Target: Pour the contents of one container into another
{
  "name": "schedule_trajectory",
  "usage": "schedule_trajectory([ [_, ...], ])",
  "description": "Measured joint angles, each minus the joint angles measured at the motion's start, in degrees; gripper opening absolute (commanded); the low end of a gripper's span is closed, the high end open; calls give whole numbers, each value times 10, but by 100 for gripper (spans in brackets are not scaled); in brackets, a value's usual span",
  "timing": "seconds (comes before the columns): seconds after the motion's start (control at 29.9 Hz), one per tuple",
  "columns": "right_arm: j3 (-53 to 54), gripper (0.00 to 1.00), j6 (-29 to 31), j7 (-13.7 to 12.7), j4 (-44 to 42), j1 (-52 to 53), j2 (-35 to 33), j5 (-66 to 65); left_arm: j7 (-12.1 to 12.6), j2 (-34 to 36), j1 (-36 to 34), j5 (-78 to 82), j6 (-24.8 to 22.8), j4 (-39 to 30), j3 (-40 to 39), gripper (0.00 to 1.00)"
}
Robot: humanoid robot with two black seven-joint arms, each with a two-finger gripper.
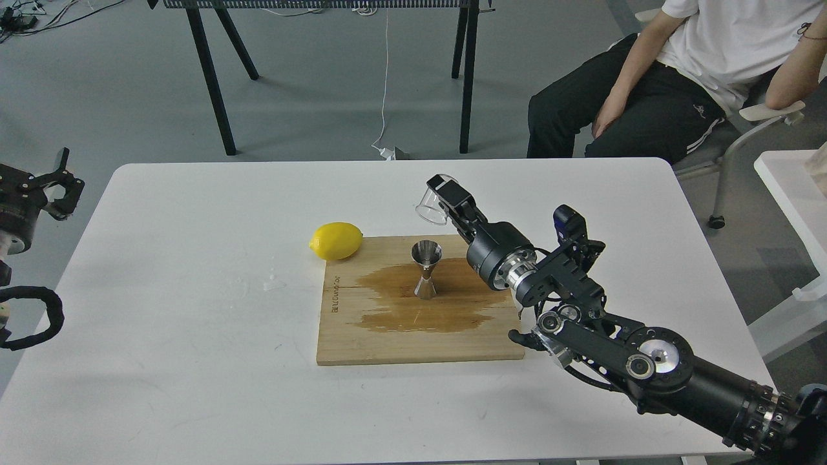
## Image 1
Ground wooden cutting board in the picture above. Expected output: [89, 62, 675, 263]
[316, 235, 525, 367]

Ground black cables on floor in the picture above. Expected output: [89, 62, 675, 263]
[0, 0, 130, 46]

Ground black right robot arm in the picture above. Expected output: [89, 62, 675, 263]
[426, 174, 826, 464]

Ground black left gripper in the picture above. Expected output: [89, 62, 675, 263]
[0, 148, 85, 254]

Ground steel double jigger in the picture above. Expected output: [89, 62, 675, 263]
[411, 240, 443, 300]

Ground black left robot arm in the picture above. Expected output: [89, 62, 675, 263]
[1, 147, 85, 351]

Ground seated person white shirt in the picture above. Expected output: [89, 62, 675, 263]
[527, 1, 826, 164]

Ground white hanging cable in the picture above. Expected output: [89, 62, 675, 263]
[371, 8, 411, 161]

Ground grey office chair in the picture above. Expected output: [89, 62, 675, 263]
[671, 101, 804, 230]

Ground small clear glass cup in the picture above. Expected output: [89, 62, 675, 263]
[415, 174, 457, 225]

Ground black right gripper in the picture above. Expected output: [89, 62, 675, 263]
[426, 174, 536, 291]

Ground yellow lemon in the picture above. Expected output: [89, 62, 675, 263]
[308, 223, 363, 261]

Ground black metal frame table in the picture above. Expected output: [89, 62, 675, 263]
[145, 1, 490, 157]

